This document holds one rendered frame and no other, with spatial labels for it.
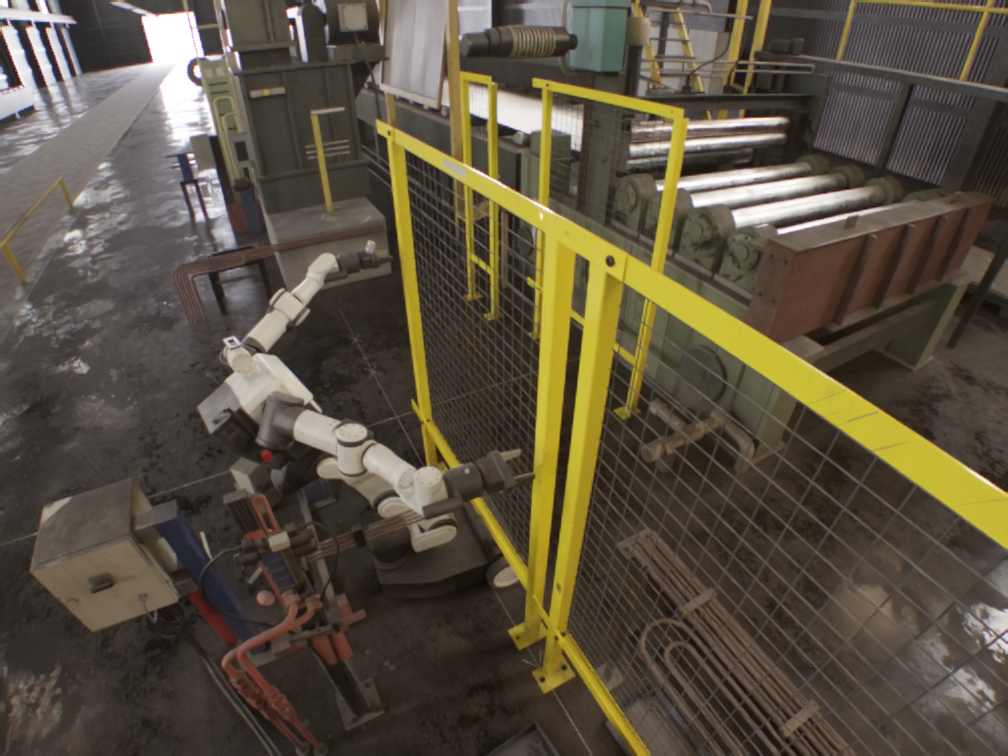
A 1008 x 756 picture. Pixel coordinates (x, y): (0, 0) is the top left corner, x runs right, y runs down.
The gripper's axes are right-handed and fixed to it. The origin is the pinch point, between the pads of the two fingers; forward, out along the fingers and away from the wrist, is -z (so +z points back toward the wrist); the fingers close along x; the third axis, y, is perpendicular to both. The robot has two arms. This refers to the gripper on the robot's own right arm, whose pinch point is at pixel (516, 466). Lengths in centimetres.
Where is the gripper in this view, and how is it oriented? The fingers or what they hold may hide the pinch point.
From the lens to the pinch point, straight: 131.7
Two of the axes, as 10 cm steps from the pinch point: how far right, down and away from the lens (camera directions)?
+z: -9.1, 2.3, -3.4
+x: 4.1, 6.1, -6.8
